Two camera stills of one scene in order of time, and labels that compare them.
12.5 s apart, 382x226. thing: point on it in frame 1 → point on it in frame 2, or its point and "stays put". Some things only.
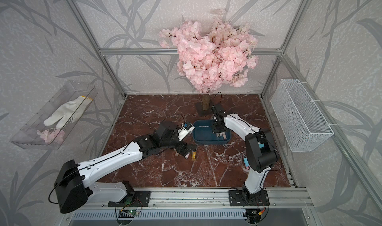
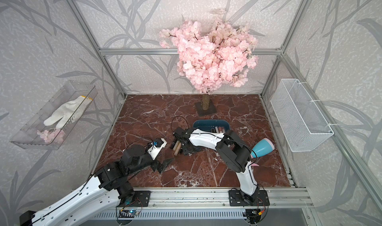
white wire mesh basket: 304,124 stays put
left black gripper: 187,150 → 155,167
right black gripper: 215,130 → 184,152
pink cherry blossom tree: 210,57 stays put
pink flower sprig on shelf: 51,136 stays put
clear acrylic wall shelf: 49,128 stays put
